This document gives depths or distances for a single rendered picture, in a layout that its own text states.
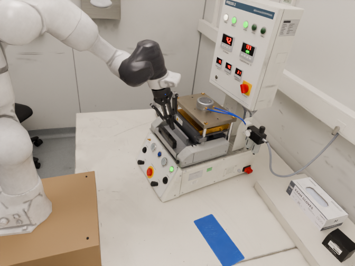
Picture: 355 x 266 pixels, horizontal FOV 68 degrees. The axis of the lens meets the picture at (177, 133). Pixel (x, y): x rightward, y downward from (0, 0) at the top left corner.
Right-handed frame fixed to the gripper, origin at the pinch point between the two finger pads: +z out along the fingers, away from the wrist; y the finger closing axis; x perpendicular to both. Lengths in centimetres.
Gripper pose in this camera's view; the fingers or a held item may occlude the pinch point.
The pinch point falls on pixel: (170, 122)
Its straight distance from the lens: 118.3
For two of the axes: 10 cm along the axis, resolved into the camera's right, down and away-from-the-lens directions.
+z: 2.0, 7.1, 6.8
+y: -8.6, 4.6, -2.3
